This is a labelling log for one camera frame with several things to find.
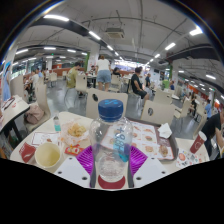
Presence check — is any clear water bottle blue cap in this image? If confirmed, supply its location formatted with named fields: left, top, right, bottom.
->
left=88, top=98, right=134, bottom=184

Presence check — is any cream chair with round hole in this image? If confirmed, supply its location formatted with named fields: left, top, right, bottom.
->
left=85, top=87, right=129, bottom=119
left=139, top=99, right=177, bottom=126

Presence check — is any printed paper tray liner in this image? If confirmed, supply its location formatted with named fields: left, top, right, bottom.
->
left=101, top=120, right=174, bottom=160

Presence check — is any red fries carton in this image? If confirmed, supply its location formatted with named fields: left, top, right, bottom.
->
left=64, top=144, right=84, bottom=157

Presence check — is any red paper packet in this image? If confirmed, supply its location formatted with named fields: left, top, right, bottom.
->
left=18, top=142, right=37, bottom=164

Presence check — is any cream plastic cup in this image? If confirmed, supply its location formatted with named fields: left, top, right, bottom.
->
left=34, top=142, right=63, bottom=169

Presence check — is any ceiling air conditioner unit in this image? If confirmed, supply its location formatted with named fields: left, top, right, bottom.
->
left=104, top=27, right=125, bottom=39

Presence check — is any red paper cup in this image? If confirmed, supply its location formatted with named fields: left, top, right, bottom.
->
left=189, top=130, right=208, bottom=154

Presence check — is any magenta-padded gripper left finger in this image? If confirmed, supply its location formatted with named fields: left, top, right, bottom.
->
left=54, top=144, right=98, bottom=189

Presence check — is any small teal sanitizer bottle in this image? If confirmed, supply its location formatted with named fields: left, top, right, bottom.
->
left=53, top=111, right=62, bottom=133

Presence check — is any cream chair holding bag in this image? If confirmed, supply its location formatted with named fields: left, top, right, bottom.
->
left=24, top=83, right=52, bottom=133

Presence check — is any crumpled white napkin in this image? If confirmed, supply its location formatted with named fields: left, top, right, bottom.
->
left=157, top=122, right=173, bottom=139

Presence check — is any group of cream chairs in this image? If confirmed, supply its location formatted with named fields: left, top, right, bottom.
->
left=9, top=71, right=214, bottom=126

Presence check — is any white dining table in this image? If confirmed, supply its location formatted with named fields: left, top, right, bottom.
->
left=0, top=94, right=31, bottom=134

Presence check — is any group of ceiling lights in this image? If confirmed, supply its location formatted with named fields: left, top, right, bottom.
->
left=11, top=13, right=224, bottom=101

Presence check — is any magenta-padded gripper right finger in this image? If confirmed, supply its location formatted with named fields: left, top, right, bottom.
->
left=128, top=144, right=168, bottom=188

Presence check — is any pink bag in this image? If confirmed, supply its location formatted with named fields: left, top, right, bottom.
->
left=24, top=104, right=46, bottom=125

